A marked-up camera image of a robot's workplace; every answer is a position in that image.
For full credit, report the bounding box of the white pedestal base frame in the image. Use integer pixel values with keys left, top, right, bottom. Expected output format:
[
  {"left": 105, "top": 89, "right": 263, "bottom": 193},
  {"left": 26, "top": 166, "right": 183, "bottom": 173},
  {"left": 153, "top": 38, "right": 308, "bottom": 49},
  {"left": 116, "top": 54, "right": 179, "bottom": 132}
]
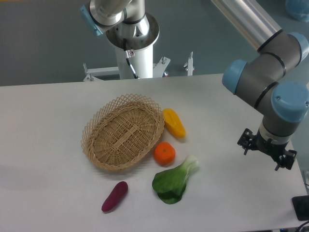
[{"left": 83, "top": 51, "right": 195, "bottom": 82}]

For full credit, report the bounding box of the purple sweet potato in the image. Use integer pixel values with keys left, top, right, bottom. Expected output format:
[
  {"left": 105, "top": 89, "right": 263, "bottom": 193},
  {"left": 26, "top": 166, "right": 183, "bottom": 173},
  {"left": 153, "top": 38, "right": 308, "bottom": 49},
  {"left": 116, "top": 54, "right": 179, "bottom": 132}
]
[{"left": 101, "top": 181, "right": 128, "bottom": 213}]

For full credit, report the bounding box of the white bracket at right edge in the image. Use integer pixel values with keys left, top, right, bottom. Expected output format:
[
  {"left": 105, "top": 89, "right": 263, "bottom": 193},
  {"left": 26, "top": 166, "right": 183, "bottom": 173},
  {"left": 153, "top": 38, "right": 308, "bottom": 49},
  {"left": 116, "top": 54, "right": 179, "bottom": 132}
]
[{"left": 303, "top": 170, "right": 309, "bottom": 190}]

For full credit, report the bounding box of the orange tangerine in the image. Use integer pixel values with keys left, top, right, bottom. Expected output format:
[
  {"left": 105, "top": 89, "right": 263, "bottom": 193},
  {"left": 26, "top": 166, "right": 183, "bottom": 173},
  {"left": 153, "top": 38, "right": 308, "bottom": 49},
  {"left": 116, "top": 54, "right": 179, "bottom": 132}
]
[{"left": 154, "top": 142, "right": 176, "bottom": 165}]

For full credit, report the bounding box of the blue plastic bag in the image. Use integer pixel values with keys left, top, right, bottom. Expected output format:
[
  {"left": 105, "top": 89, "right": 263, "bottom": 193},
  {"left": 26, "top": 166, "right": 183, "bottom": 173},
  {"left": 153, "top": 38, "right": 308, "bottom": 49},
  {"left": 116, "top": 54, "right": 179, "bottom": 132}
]
[{"left": 285, "top": 0, "right": 309, "bottom": 22}]

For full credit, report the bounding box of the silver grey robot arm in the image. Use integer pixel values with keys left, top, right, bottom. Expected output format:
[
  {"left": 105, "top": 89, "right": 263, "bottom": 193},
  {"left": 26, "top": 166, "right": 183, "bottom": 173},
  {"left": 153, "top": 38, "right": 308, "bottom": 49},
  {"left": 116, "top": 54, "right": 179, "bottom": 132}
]
[{"left": 80, "top": 0, "right": 309, "bottom": 169}]

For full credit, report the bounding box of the black cable on pedestal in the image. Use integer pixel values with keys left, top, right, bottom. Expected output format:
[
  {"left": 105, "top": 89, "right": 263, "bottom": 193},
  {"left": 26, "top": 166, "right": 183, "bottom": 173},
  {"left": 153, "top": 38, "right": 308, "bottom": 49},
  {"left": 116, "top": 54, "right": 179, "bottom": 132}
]
[{"left": 122, "top": 38, "right": 140, "bottom": 79}]

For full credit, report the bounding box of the yellow mango slice toy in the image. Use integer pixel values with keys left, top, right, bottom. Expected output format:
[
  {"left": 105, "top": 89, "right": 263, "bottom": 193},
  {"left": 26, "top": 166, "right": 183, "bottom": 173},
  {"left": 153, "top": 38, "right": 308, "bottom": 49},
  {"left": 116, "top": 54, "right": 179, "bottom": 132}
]
[{"left": 163, "top": 108, "right": 186, "bottom": 139}]

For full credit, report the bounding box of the black device at table edge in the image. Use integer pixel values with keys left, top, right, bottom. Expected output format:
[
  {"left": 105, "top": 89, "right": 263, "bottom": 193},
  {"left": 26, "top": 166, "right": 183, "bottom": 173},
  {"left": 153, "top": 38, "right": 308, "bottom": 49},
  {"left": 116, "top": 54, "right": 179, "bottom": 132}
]
[{"left": 292, "top": 195, "right": 309, "bottom": 221}]

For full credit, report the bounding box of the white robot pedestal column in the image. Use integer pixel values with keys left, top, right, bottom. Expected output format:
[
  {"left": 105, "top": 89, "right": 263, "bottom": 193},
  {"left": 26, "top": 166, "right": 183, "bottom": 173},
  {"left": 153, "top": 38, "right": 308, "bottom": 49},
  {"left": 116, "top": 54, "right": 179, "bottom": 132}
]
[{"left": 115, "top": 45, "right": 153, "bottom": 79}]

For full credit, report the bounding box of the woven wicker basket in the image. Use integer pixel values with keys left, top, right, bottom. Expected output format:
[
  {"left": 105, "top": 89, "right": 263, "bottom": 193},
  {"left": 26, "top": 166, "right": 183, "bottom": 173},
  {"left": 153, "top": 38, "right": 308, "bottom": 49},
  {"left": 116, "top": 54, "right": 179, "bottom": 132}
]
[{"left": 81, "top": 94, "right": 165, "bottom": 171}]

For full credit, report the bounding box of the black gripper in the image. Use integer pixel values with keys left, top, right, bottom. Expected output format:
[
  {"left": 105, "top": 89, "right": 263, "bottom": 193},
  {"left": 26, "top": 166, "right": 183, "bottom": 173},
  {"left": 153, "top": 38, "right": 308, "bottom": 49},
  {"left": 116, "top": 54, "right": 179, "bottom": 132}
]
[{"left": 237, "top": 128, "right": 297, "bottom": 171}]

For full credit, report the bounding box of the green bok choy vegetable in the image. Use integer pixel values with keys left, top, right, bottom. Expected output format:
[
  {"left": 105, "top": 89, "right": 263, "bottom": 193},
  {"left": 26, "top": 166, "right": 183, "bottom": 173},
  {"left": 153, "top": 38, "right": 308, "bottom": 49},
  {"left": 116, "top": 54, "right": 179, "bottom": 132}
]
[{"left": 152, "top": 156, "right": 199, "bottom": 204}]

